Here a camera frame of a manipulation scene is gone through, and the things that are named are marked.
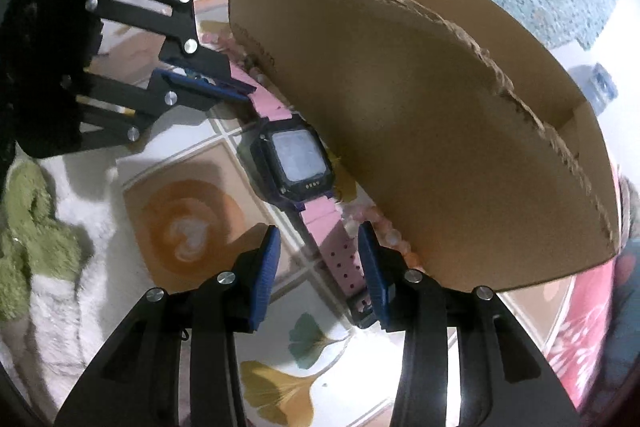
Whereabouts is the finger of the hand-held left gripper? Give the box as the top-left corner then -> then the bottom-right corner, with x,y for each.
82,0 -> 257,94
60,68 -> 251,154

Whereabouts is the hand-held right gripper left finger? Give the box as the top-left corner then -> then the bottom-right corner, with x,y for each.
54,225 -> 281,427

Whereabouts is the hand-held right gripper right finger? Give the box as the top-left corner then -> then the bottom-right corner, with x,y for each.
357,222 -> 583,427

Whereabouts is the pearl and coloured bead bracelet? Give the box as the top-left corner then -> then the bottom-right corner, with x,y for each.
200,32 -> 253,66

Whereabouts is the pink beaded bracelet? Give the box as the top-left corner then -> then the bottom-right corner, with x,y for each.
345,206 -> 427,270

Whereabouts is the pink strap smart watch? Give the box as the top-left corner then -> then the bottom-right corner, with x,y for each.
225,59 -> 381,330

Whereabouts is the brown cardboard box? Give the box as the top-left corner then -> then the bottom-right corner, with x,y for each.
227,0 -> 621,293

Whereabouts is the ginkgo leaf print tablecloth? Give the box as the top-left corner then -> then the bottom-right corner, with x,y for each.
85,0 -> 576,427

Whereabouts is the pink floral blanket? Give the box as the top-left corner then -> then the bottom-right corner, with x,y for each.
544,257 -> 621,410

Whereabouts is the light blue pillow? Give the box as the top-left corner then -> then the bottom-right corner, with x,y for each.
606,252 -> 637,373

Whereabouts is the blue water jug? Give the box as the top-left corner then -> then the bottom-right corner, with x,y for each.
579,63 -> 619,114

